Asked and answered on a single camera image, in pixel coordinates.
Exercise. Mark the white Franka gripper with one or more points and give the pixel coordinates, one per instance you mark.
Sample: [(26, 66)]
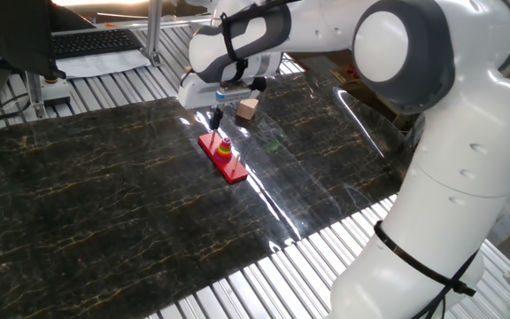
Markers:
[(193, 95)]

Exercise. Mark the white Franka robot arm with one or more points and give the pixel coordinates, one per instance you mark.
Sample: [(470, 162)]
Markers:
[(458, 133)]

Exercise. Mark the red Hanoi base with pegs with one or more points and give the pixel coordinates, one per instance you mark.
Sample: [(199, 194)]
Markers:
[(228, 170)]

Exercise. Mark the plain wooden cube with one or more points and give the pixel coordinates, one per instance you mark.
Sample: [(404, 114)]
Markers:
[(246, 111)]

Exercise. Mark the white paper sheets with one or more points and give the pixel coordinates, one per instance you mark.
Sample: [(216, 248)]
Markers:
[(104, 64)]

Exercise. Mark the black marble pattern mat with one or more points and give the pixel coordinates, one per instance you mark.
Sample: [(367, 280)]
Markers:
[(104, 199)]

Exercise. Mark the tray of coloured blocks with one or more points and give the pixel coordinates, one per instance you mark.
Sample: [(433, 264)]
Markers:
[(348, 73)]

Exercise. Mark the black computer keyboard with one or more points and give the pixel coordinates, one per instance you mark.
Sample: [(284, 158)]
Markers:
[(91, 43)]

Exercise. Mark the white emergency stop box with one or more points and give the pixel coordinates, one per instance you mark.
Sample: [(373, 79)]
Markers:
[(58, 93)]

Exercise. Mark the black monitor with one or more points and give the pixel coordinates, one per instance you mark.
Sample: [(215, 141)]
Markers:
[(7, 35)]

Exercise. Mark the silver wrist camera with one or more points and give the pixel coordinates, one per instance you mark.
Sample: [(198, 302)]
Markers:
[(233, 94)]

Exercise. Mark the aluminium frame rail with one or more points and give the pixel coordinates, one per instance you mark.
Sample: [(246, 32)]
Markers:
[(180, 20)]

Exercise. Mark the aluminium frame post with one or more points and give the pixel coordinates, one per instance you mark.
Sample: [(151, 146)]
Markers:
[(154, 31)]

